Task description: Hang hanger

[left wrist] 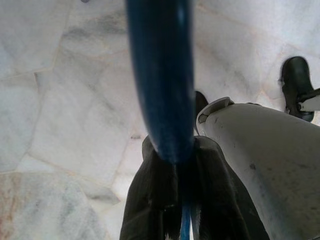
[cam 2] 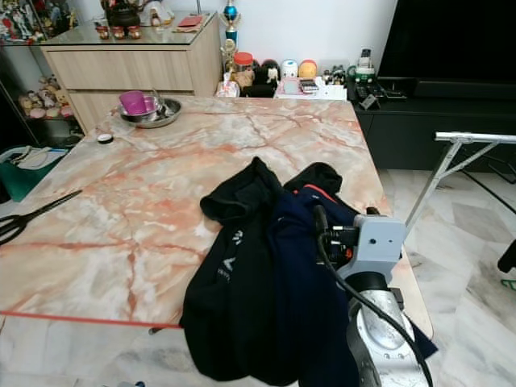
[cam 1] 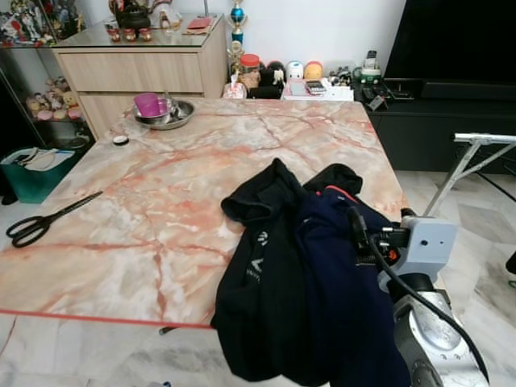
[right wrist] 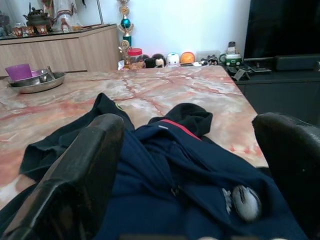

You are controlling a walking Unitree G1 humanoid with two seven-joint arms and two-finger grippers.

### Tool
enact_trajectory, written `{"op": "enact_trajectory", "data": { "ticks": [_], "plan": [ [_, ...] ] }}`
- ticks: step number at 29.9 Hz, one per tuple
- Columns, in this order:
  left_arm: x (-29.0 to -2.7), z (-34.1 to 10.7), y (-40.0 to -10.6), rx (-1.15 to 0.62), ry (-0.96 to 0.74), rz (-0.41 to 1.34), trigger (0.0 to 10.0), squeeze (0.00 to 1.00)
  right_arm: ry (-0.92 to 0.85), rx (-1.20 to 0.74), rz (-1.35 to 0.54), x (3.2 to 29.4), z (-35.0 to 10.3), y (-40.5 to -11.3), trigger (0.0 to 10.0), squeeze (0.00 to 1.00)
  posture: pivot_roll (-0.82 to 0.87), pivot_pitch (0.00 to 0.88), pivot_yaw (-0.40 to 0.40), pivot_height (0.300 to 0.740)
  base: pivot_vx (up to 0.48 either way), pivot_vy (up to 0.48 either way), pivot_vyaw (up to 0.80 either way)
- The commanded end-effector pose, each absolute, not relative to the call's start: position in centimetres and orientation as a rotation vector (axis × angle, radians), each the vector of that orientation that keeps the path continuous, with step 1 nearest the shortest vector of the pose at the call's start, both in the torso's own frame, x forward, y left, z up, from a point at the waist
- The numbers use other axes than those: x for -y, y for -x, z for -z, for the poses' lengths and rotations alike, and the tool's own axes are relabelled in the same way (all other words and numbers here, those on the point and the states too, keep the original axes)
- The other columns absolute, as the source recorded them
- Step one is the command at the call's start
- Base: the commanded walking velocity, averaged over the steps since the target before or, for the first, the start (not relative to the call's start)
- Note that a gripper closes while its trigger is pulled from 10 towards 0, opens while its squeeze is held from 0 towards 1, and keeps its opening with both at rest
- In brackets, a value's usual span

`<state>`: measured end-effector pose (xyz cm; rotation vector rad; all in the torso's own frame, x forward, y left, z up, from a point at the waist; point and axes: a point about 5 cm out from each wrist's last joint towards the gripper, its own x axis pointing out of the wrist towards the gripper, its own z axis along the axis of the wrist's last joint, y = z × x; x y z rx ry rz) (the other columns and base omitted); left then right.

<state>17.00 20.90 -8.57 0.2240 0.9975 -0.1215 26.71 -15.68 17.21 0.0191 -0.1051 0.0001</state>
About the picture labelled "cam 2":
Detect navy shirt with red collar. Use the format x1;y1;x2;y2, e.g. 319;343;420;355
270;184;440;387

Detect black TV console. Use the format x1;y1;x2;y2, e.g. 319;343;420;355
351;77;516;172

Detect black hooded garment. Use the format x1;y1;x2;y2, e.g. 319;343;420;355
179;157;343;384

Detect black remote control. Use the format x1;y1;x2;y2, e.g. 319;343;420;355
359;90;381;110

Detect stack of papers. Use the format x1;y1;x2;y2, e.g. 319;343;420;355
274;77;347;100

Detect silver metal clothes rack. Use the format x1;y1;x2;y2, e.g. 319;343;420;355
403;131;516;231

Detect green bin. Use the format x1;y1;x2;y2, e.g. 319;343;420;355
0;145;65;202

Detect orange round figurine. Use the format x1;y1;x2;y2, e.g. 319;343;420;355
298;59;318;79

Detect black round figurine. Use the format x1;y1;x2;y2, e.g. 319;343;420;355
254;59;279;85

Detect black scissors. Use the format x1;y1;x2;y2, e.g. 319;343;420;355
0;189;83;245

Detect marble table with red edge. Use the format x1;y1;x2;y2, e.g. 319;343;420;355
0;95;432;335

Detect jar with red lid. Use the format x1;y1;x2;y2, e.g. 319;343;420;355
232;52;255;88

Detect steel bowl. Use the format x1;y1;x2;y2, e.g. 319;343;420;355
119;95;182;130

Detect black television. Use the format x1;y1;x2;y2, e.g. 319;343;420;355
377;0;516;80

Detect glass display shelf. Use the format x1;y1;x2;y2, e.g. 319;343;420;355
0;0;81;150

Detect purple cup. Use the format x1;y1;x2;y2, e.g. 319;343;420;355
119;90;148;116

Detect blue and gold trophy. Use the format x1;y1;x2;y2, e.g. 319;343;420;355
222;0;240;75

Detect red envelope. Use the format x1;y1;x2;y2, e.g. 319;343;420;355
177;15;206;31

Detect wooden drawer cabinet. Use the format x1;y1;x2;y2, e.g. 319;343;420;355
40;16;223;134

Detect black teapot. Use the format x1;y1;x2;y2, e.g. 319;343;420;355
101;0;148;41

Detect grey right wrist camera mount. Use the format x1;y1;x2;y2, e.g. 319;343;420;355
356;213;407;279

